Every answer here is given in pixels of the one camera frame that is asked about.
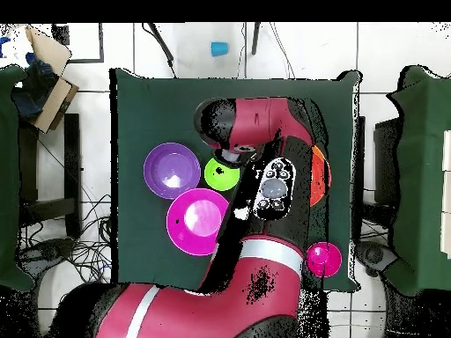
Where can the dark green table cloth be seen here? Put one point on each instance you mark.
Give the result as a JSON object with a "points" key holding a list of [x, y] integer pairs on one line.
{"points": [[158, 116]]}

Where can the black square frame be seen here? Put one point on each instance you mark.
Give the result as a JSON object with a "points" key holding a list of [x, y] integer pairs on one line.
{"points": [[101, 42]]}

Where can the dark blue fabric bundle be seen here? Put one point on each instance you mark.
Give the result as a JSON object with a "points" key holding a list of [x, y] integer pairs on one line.
{"points": [[31, 91]]}

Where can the black tripod leg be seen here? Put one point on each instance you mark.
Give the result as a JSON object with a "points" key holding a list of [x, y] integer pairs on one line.
{"points": [[162, 44], [255, 38]]}

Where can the blue cup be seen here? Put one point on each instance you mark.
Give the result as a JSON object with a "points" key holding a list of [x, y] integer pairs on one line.
{"points": [[219, 49]]}

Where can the large pink bowl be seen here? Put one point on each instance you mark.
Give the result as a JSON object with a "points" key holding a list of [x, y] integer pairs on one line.
{"points": [[186, 236]]}

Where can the small crimson bowl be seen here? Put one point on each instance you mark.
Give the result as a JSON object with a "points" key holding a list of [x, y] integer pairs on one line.
{"points": [[324, 260]]}

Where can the white box stack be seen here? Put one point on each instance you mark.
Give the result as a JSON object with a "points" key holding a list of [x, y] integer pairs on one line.
{"points": [[447, 193]]}

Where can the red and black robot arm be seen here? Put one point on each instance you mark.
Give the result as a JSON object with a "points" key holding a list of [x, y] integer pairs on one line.
{"points": [[260, 116]]}

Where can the green cloth covered table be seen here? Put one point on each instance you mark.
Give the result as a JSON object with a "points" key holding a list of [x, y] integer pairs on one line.
{"points": [[426, 105], [7, 176]]}

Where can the wide purple bowl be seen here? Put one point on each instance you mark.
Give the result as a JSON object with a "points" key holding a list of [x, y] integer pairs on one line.
{"points": [[169, 165]]}

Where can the wide red bowl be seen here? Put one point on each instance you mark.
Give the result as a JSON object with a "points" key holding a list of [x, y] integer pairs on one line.
{"points": [[319, 176]]}

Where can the cardboard box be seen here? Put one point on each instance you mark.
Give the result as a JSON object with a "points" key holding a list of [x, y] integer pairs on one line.
{"points": [[56, 102]]}

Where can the small green bowl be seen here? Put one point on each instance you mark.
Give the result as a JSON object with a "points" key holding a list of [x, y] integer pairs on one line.
{"points": [[222, 179]]}

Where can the black stool frame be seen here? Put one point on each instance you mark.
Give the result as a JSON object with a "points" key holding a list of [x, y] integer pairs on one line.
{"points": [[72, 158], [385, 158]]}

